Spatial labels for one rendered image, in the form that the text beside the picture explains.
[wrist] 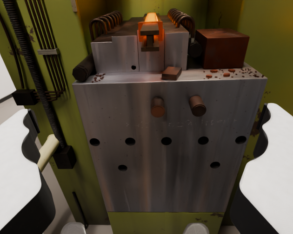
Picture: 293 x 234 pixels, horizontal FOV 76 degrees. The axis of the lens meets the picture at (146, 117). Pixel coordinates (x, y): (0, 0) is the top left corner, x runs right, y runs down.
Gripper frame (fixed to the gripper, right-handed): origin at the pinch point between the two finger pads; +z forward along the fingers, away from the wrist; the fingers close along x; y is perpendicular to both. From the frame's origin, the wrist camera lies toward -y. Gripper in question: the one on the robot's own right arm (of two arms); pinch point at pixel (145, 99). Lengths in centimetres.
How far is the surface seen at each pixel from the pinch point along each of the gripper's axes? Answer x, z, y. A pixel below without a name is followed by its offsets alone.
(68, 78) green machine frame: -26, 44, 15
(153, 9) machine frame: 1, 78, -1
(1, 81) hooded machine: -188, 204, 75
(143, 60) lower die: -1.6, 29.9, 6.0
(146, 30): -0.5, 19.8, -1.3
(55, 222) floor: -57, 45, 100
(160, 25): 2.0, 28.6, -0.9
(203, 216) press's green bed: 15, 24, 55
